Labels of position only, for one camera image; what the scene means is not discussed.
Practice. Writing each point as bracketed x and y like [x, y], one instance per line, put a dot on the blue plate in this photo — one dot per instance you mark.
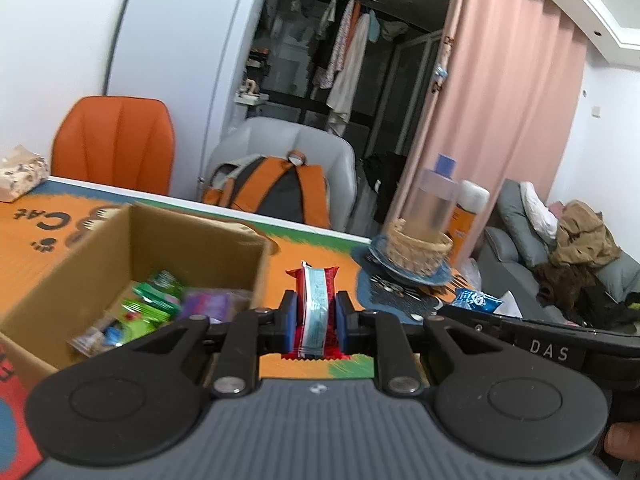
[375, 260]

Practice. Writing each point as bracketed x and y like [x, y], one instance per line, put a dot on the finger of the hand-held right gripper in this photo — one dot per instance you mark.
[470, 316]

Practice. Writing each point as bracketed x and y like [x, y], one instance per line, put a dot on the white refrigerator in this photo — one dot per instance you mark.
[175, 50]

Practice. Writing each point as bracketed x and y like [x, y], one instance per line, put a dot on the teal hanging cloth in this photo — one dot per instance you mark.
[373, 30]

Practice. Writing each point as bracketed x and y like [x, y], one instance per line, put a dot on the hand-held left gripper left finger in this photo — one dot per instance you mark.
[289, 321]

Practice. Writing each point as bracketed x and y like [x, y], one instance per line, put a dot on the grey chair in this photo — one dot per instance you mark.
[280, 137]

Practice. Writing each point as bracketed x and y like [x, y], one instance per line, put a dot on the clear biscuit packet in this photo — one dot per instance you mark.
[87, 342]

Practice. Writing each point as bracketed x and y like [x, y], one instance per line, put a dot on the pink curtain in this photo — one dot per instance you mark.
[500, 85]

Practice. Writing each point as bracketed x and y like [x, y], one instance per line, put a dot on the patterned hanging garment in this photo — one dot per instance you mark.
[330, 55]

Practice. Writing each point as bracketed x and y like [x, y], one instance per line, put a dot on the grey green hanging cloth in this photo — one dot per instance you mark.
[395, 30]

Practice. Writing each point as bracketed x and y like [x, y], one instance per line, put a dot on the grey sofa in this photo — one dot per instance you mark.
[510, 245]

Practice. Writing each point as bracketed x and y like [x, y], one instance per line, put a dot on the purple snack packet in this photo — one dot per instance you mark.
[210, 305]

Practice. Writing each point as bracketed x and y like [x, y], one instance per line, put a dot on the white pillow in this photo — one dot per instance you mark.
[537, 210]

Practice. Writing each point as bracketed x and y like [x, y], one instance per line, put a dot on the person's right hand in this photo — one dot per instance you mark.
[622, 442]

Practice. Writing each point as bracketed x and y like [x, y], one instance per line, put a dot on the cardboard box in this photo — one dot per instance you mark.
[100, 260]

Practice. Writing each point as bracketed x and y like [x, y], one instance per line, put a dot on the wicker basket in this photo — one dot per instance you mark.
[420, 250]

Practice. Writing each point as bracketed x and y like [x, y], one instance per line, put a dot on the red snack packet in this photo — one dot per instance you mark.
[315, 305]

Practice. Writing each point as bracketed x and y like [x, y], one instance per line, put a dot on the white hanging garment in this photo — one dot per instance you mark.
[350, 70]

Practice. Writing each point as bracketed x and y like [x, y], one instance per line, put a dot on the small white plastic bag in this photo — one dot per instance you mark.
[467, 272]

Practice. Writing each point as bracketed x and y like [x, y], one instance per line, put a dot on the brown jacket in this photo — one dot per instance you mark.
[585, 235]

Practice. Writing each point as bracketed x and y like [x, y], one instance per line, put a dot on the dark clothes pile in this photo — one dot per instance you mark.
[575, 290]

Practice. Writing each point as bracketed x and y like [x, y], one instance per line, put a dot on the orange grey backpack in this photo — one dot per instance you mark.
[280, 190]

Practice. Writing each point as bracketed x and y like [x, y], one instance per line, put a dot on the black garment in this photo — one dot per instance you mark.
[385, 180]

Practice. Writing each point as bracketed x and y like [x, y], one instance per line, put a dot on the green snack packet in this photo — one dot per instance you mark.
[142, 321]
[157, 287]

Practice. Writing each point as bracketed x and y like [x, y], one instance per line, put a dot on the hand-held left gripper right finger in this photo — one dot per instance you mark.
[344, 321]

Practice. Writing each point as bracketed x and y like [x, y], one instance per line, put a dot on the patterned tissue pack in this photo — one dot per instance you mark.
[22, 172]

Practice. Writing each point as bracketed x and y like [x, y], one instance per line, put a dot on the orange spray can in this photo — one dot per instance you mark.
[470, 215]

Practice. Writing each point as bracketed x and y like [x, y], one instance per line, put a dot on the blue snack packet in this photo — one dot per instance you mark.
[472, 300]
[114, 335]

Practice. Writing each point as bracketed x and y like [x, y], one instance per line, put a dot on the orange chair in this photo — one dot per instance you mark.
[115, 145]

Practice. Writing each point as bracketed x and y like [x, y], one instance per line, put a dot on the clear bottle purple cap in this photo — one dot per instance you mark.
[435, 200]

